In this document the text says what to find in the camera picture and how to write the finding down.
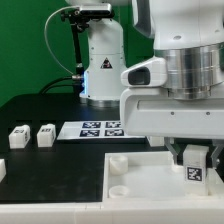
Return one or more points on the white L-shaped obstacle fence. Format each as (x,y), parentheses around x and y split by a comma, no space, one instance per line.
(190,211)

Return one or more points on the marker plate with tags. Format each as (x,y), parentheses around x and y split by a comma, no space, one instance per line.
(77,130)

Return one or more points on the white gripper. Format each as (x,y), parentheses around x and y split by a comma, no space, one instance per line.
(148,112)

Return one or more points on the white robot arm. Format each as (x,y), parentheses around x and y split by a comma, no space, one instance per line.
(176,94)

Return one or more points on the white block at left edge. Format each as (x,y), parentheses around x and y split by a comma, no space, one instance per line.
(2,169)

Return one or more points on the white square tabletop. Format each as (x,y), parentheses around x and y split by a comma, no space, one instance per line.
(151,176)

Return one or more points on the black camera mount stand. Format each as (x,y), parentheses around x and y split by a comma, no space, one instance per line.
(78,24)

